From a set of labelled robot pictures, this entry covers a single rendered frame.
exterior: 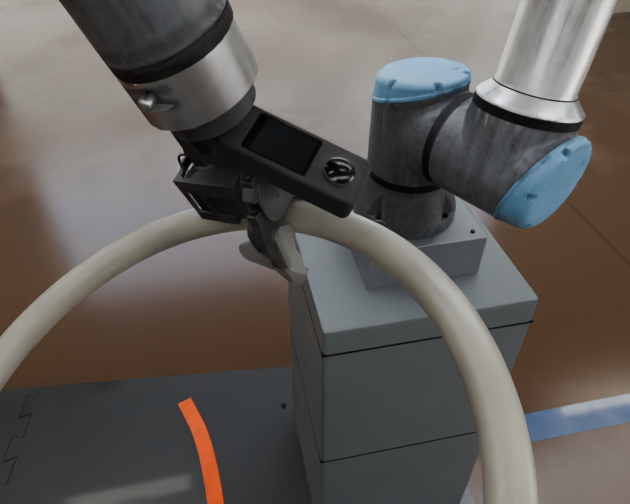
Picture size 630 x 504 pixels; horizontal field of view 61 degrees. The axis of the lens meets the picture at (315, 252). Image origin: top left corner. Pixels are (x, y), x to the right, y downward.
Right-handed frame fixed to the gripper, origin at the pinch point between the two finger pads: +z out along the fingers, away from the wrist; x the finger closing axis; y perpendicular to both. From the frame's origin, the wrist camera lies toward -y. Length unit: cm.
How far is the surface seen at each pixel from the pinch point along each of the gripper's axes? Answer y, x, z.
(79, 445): 106, 26, 95
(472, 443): -6, -9, 92
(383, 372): 7, -7, 52
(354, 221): -6.8, 0.9, -7.4
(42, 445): 116, 30, 92
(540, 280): -6, -100, 165
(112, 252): 16.5, 8.0, -7.3
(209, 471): 66, 18, 106
